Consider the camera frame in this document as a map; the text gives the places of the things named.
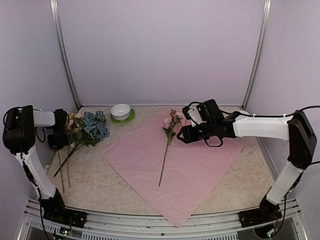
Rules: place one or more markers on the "pink wrapping paper sheet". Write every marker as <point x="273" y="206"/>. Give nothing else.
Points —
<point x="174" y="179"/>

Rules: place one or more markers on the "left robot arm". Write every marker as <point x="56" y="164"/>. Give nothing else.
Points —
<point x="19" y="137"/>

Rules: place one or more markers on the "front aluminium rail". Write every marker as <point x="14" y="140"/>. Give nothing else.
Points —
<point x="112" y="226"/>

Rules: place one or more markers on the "right aluminium frame post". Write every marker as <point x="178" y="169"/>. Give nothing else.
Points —
<point x="267" y="4"/>

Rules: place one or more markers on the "aluminium frame post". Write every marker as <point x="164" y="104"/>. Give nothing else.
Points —
<point x="54" y="6"/>
<point x="267" y="4"/>

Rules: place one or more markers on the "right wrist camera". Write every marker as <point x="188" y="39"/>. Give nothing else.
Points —
<point x="191" y="113"/>

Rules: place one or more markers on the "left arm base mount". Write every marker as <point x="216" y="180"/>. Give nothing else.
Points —
<point x="70" y="217"/>

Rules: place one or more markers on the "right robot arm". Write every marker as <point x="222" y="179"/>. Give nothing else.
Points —
<point x="208" y="120"/>

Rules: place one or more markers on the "blue fake flower bunch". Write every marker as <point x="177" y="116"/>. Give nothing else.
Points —
<point x="96" y="126"/>

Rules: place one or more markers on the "white ceramic bowl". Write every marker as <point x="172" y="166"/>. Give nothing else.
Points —
<point x="120" y="112"/>

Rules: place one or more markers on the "pink fake rose bunch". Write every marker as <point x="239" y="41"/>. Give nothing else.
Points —
<point x="76" y="138"/>

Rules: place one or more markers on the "left aluminium frame post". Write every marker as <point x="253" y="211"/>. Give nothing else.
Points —
<point x="54" y="6"/>

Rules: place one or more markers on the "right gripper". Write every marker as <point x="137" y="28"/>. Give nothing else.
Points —
<point x="189" y="136"/>

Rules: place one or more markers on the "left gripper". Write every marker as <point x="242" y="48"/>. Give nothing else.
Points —
<point x="53" y="145"/>

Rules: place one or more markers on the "green plate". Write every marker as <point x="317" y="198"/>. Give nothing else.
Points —
<point x="130" y="117"/>

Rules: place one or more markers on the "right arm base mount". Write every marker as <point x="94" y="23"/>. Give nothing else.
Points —
<point x="257" y="216"/>

